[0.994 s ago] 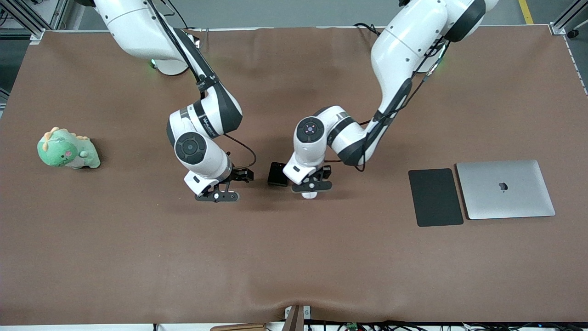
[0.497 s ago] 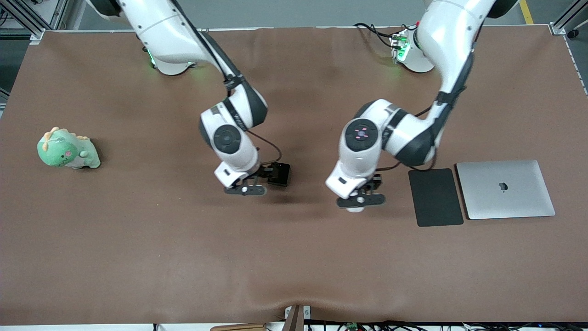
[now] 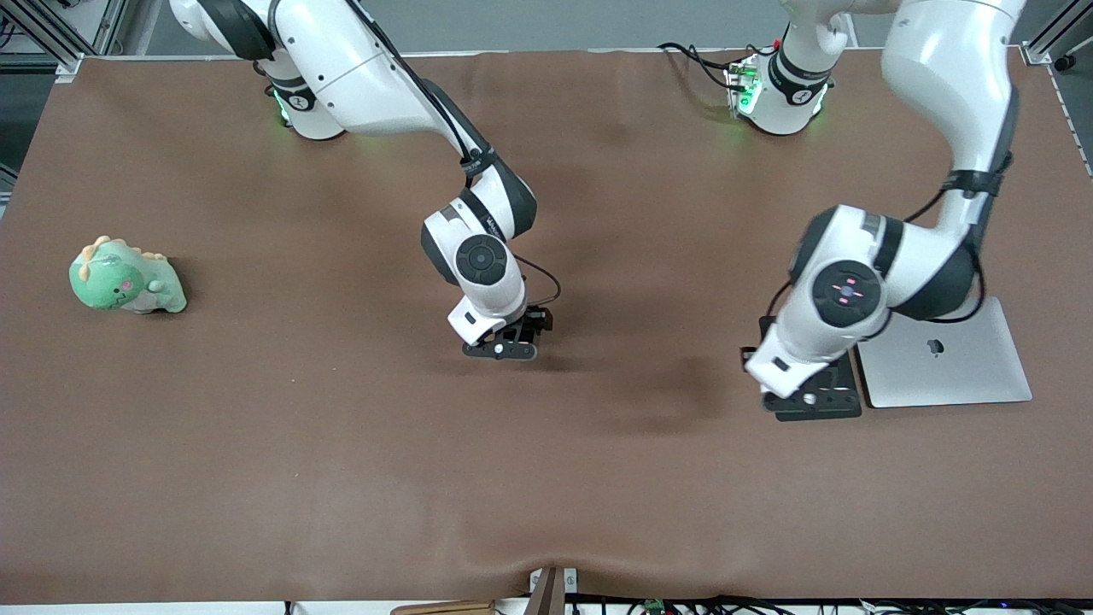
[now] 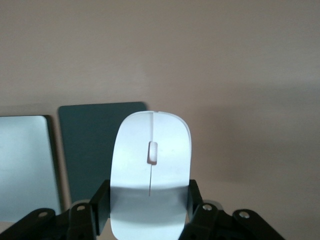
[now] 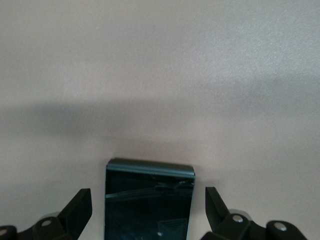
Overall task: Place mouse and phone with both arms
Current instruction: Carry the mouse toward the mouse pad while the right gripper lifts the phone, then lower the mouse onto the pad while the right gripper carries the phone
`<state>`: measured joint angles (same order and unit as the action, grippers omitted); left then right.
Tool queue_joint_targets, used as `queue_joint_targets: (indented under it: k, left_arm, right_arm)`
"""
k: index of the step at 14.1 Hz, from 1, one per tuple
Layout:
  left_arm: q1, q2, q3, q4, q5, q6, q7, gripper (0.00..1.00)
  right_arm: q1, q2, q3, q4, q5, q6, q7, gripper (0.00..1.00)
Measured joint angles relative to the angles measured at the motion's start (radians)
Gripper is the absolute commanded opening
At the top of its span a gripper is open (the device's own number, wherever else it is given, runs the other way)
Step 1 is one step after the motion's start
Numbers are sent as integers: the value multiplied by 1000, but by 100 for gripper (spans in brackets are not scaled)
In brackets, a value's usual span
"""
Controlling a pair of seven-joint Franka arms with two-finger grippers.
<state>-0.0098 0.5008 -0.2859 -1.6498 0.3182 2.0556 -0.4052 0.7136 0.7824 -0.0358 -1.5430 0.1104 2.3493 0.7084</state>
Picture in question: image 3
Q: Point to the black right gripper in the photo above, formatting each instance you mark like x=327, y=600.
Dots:
x=531, y=322

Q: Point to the wooden board piece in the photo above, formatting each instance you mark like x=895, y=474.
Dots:
x=444, y=608

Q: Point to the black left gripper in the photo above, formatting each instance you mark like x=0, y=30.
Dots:
x=765, y=325

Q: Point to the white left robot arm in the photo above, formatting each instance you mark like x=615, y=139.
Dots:
x=939, y=68

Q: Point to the green dinosaur plush toy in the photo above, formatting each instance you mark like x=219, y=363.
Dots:
x=115, y=282

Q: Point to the brown post with bracket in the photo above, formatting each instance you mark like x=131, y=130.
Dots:
x=551, y=594

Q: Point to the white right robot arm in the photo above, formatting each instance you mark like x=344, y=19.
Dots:
x=359, y=77

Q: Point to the silver laptop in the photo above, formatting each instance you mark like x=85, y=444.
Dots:
x=982, y=367

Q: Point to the aluminium frame profile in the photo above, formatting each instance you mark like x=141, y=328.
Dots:
x=1055, y=34
x=60, y=30

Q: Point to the brown table cover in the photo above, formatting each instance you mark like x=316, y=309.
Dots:
x=341, y=478

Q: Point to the black mouse pad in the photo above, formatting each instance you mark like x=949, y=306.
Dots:
x=854, y=408

